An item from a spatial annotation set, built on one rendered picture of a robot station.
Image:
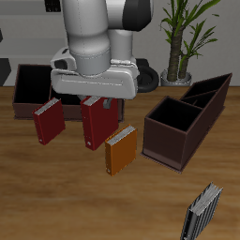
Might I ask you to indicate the grey black book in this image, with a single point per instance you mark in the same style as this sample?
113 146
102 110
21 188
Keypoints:
201 212

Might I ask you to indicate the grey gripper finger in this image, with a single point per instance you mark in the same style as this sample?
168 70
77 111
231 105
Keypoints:
107 103

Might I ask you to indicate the orange book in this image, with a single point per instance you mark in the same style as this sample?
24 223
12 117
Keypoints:
122 151

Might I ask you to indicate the dark brown desk caddy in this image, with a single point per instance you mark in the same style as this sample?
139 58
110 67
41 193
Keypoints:
184 125
31 90

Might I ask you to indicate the red book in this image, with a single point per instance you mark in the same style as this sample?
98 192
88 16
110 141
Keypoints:
50 122
100 125

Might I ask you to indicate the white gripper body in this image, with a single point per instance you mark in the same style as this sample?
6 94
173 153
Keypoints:
93 82

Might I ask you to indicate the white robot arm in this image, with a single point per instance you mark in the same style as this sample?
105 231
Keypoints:
87 34

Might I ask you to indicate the green pot plant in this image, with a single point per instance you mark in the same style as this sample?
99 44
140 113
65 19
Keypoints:
175 47

